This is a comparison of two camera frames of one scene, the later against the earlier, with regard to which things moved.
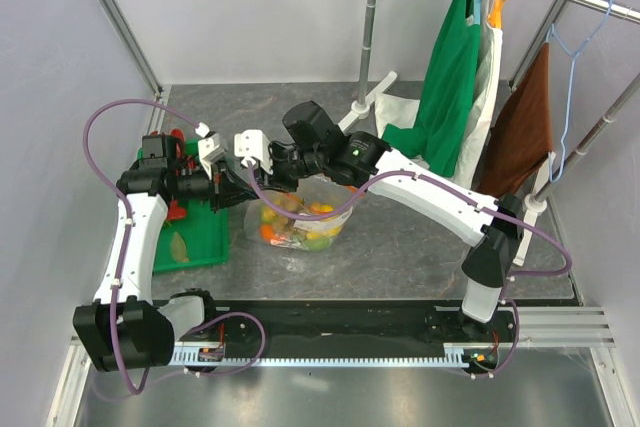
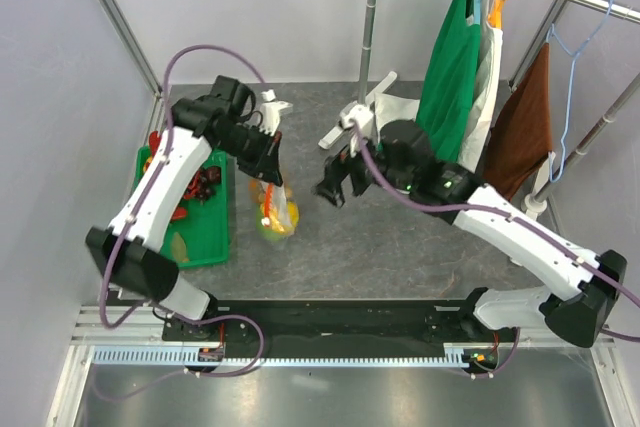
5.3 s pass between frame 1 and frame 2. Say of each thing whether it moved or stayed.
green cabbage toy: moved
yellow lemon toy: moved
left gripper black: moved
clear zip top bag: moved
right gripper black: moved
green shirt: stayed
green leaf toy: stayed
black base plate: stayed
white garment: stayed
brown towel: stayed
